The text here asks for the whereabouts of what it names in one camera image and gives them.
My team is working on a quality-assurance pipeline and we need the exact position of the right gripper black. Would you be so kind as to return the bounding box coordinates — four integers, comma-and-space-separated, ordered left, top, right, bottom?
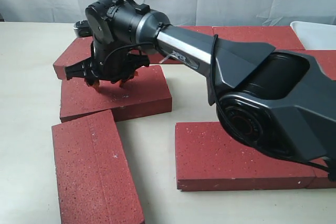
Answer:
64, 42, 150, 90

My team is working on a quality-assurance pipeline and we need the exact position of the red brick with white scratches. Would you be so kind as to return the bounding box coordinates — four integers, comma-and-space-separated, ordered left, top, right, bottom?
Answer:
60, 65, 172, 122

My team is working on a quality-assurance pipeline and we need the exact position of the angled red brick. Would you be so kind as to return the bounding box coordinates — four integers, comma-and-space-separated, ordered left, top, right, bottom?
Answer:
53, 37, 92, 80

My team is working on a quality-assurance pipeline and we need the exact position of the long red brick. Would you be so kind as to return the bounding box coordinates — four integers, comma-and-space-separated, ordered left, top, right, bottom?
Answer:
51, 110, 145, 223

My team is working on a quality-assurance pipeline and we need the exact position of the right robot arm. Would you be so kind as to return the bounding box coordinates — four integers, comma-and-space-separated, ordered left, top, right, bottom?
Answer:
65, 0, 335, 169

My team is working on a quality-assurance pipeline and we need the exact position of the back row left red brick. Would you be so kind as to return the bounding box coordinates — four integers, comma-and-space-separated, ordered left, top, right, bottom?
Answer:
148, 26, 214, 65

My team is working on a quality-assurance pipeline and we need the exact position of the front large red brick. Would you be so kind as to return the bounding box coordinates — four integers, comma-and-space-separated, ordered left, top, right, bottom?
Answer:
175, 122, 316, 191

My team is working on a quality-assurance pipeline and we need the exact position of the back row right red brick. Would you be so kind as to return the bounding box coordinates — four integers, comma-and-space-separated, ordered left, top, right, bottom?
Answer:
213, 26, 304, 50

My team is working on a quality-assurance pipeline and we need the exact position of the right second row red brick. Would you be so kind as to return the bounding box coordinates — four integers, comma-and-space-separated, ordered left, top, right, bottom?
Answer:
302, 50, 336, 80

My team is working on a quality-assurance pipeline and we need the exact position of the front right edge red brick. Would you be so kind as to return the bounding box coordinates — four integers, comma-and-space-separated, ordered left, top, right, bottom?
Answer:
307, 167, 336, 189

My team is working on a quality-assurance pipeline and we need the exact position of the white plastic tray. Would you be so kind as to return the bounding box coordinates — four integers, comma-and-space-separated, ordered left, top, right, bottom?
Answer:
290, 21, 336, 50

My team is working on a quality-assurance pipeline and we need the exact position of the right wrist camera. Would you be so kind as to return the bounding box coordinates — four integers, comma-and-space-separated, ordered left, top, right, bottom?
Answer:
73, 20, 92, 38

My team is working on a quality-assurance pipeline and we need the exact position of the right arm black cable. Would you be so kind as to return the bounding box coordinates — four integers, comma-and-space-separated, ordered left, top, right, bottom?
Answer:
101, 0, 336, 183

